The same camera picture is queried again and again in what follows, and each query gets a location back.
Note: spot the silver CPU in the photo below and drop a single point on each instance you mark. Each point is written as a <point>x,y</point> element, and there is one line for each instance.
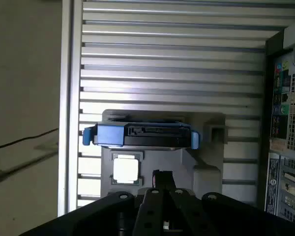
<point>126,169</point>

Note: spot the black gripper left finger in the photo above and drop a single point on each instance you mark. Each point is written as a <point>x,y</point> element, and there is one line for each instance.
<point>147,211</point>

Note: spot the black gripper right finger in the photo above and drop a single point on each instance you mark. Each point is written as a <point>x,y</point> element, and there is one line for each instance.
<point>186,211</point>

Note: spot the hard disk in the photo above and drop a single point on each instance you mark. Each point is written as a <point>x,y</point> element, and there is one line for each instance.
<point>152,137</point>

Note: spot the grey plastic parts rack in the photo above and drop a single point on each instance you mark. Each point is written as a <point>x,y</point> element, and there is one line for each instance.
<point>177,159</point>

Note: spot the black open PC case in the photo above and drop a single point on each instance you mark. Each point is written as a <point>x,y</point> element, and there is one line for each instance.
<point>280,127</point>

